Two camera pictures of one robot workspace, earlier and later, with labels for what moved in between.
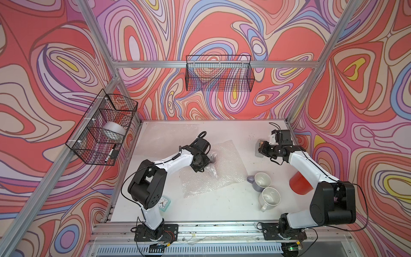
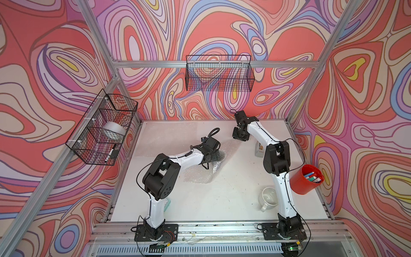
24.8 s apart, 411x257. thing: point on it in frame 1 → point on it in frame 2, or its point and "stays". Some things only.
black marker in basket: x=111 y=152 stays
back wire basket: x=219 y=73 stays
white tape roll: x=114 y=131 stays
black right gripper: x=264 y=149 → x=234 y=135
